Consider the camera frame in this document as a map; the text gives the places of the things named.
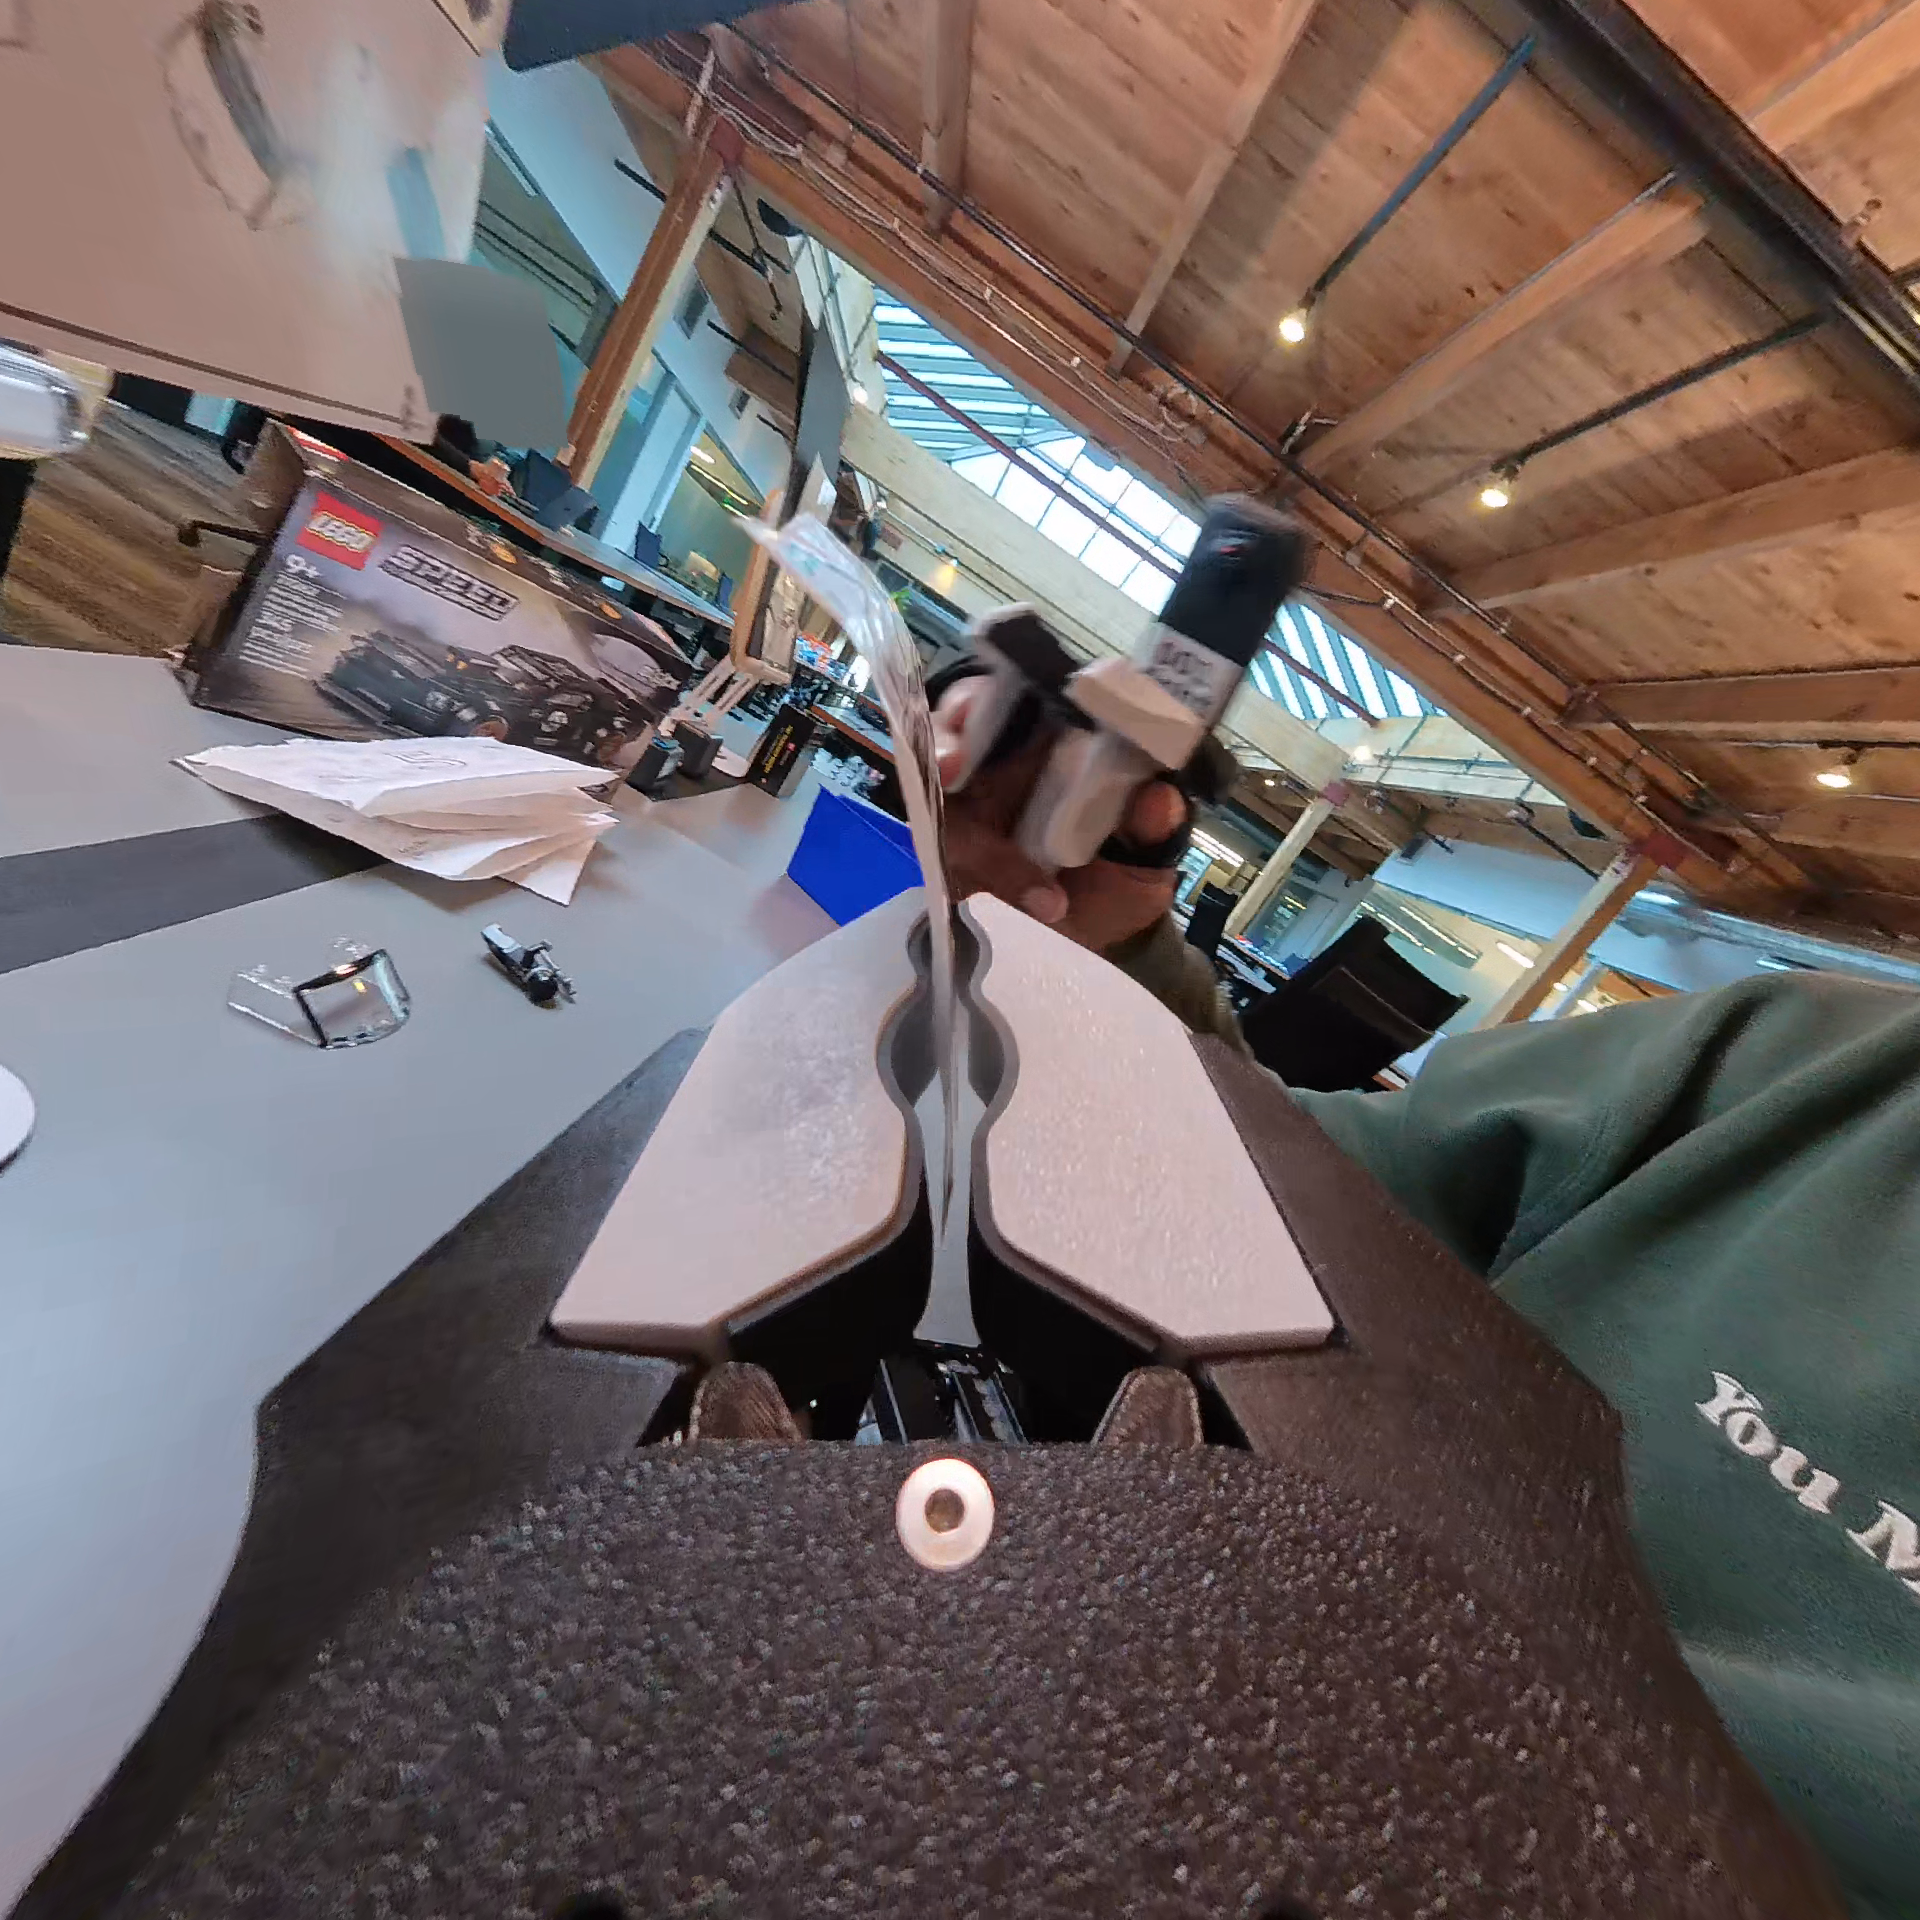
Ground white paper bags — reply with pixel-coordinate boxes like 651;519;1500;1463
180;736;618;908

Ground sticker sheet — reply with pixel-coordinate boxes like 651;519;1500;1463
744;510;987;1346

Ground lego set box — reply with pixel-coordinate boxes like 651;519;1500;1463
180;419;708;768

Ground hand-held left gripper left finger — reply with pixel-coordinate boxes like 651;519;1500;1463
550;893;939;1436

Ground clear lego windshield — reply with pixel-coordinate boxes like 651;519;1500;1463
233;939;416;1052

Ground paper sign on stand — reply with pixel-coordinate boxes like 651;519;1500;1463
721;300;859;707

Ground person's right forearm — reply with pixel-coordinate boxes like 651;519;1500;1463
1110;916;1238;1046

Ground blue storage bin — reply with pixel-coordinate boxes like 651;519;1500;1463
787;785;926;925

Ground white booklet stand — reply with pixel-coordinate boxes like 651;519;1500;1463
0;345;93;1172

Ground large black panel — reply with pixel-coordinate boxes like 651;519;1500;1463
497;0;798;68

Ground lego instruction booklet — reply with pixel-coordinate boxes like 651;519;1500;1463
0;0;499;446

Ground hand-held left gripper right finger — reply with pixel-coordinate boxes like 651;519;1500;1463
967;893;1339;1436

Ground black lego axle assembly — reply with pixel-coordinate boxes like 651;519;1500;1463
480;922;578;1007

